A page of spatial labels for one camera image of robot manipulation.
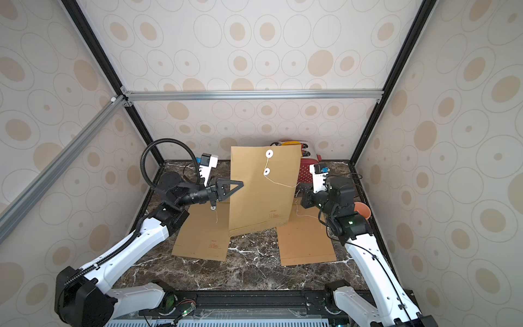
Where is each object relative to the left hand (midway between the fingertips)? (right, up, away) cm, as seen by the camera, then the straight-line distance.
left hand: (244, 189), depth 59 cm
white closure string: (-19, -11, +41) cm, 46 cm away
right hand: (+18, 0, +12) cm, 21 cm away
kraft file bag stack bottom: (+24, -24, +30) cm, 45 cm away
